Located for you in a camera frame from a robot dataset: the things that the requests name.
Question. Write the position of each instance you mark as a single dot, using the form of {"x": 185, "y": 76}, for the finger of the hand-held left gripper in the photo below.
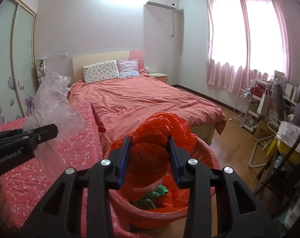
{"x": 43, "y": 132}
{"x": 6, "y": 133}

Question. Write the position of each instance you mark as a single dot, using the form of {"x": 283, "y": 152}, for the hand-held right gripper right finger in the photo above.
{"x": 171, "y": 158}

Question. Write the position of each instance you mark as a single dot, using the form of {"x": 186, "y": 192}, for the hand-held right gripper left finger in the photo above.
{"x": 124, "y": 158}

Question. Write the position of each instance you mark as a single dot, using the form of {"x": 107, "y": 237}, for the red plastic bag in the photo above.
{"x": 160, "y": 129}

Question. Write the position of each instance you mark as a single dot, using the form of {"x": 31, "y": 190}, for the clear plastic bag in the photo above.
{"x": 53, "y": 99}

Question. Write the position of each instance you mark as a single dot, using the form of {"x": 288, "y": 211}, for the red plastic basket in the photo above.
{"x": 209, "y": 158}

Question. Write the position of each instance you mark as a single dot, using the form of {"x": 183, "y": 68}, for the green plastic bag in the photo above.
{"x": 150, "y": 198}

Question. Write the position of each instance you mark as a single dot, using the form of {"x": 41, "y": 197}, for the red floral bed sheet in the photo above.
{"x": 73, "y": 153}

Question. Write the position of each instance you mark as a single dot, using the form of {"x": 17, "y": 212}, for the hanging plush toy organizer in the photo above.
{"x": 41, "y": 70}

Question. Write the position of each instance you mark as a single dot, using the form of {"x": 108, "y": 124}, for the glass door floral wardrobe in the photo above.
{"x": 23, "y": 54}

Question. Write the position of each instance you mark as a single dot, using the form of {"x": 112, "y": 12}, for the pink nightstand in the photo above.
{"x": 160, "y": 76}

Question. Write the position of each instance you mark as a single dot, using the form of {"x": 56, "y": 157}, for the white floral pillow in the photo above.
{"x": 100, "y": 72}

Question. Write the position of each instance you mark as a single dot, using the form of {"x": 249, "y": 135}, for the pink purple pillow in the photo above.
{"x": 127, "y": 68}

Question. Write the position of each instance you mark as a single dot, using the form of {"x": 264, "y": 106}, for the bed with pink duvet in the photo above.
{"x": 98, "y": 59}

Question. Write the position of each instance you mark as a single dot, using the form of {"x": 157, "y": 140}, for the white shelf cart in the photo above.
{"x": 254, "y": 119}

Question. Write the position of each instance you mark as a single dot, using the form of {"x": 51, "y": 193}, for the small white lamp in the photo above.
{"x": 147, "y": 69}

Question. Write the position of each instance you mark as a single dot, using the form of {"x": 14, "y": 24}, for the brown cardboard box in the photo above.
{"x": 262, "y": 131}

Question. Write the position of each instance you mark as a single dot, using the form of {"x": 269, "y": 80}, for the pink curtain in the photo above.
{"x": 229, "y": 76}

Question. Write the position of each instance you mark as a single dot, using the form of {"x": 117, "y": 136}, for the dark wooden chair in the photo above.
{"x": 276, "y": 176}

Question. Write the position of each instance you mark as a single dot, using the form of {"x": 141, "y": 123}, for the red box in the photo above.
{"x": 260, "y": 90}

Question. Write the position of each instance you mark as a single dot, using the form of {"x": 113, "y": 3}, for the yellow container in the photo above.
{"x": 289, "y": 151}

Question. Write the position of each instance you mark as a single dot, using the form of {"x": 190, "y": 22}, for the grey office chair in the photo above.
{"x": 280, "y": 101}

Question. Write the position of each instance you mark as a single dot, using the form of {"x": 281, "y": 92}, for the stack of papers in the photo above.
{"x": 292, "y": 133}

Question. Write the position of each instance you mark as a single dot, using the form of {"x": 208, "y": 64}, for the white air conditioner pipe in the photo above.
{"x": 173, "y": 22}

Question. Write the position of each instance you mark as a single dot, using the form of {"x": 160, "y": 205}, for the white air conditioner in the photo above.
{"x": 160, "y": 1}

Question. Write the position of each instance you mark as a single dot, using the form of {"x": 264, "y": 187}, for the white wall switch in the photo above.
{"x": 63, "y": 55}

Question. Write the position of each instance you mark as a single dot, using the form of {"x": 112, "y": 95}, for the white tube frame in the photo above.
{"x": 256, "y": 151}

